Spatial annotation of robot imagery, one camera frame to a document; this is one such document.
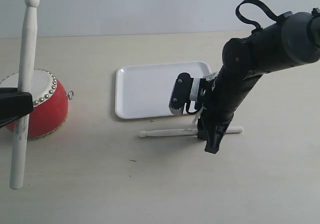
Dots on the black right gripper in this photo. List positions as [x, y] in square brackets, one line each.
[216, 92]

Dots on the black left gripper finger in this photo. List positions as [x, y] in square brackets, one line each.
[14, 105]

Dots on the white wooden drumstick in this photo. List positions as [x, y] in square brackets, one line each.
[26, 67]
[183, 132]

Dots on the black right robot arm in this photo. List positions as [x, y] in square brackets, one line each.
[293, 40]

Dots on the red small drum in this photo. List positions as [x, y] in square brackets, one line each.
[50, 102]

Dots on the white plastic tray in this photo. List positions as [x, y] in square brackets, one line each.
[143, 91]

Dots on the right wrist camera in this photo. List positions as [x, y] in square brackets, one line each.
[184, 95]

